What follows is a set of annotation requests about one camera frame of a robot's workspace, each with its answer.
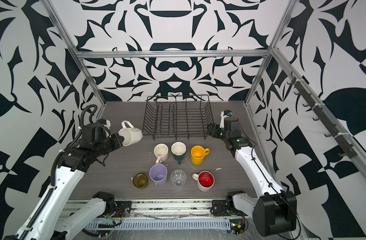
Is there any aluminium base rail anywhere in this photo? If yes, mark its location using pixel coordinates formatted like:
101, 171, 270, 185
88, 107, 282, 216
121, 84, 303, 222
61, 197, 247, 220

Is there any dark green mug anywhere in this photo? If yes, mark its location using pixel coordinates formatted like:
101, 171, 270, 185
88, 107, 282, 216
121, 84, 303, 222
171, 142, 187, 165

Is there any pink cream mug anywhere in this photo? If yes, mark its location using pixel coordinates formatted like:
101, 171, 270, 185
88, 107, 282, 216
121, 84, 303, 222
153, 144, 169, 164

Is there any white mug red inside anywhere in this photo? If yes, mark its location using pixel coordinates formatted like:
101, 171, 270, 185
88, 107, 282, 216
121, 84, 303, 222
192, 171, 215, 192

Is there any yellow mug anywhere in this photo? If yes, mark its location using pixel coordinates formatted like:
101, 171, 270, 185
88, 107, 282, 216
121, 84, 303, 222
191, 146, 210, 165

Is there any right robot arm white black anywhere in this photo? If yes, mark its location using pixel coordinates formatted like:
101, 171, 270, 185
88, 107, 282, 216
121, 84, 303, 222
207, 117, 301, 237

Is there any black wire dish rack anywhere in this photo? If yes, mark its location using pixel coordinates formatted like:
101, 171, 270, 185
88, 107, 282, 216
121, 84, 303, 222
142, 94, 214, 140

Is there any olive textured glass cup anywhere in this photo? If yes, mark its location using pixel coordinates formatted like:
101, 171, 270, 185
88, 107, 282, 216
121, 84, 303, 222
132, 173, 148, 189

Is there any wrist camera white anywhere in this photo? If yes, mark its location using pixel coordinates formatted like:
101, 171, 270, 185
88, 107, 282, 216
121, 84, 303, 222
220, 110, 233, 129
96, 119, 111, 137

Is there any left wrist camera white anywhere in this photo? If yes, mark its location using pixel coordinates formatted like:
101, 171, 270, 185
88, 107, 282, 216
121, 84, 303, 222
96, 119, 111, 137

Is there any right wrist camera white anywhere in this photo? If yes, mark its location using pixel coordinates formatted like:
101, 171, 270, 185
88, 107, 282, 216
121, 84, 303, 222
220, 110, 233, 129

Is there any white slotted cable duct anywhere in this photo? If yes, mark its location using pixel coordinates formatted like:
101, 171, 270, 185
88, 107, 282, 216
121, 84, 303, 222
85, 219, 231, 231

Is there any white faceted mug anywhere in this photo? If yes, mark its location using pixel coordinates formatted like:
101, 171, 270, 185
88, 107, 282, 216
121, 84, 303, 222
118, 121, 143, 147

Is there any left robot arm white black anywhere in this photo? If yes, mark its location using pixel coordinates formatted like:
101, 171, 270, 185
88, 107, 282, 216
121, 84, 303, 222
4, 105, 124, 240

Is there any lilac plastic cup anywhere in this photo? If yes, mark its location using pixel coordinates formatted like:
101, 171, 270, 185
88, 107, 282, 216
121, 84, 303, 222
149, 164, 168, 186

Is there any wall hook rail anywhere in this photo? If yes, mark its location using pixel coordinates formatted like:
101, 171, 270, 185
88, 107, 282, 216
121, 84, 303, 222
287, 71, 358, 159

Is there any clear glass cup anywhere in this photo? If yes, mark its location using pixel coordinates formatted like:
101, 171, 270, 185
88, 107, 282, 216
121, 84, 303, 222
170, 170, 187, 187

